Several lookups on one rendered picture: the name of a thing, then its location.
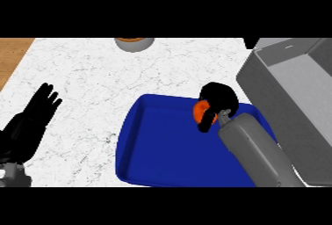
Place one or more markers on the black object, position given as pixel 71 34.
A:
pixel 251 42

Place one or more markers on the grey cardboard box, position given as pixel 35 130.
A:
pixel 289 102

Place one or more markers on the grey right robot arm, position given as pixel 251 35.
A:
pixel 254 152

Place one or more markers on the blue tray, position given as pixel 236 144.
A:
pixel 173 143

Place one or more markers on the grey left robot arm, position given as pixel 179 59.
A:
pixel 12 174

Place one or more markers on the orange squash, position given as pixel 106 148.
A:
pixel 199 112

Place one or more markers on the grey pot with brown top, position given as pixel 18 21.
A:
pixel 134 44

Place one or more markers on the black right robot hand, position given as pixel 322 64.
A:
pixel 220 98

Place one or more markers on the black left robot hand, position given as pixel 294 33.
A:
pixel 30 123

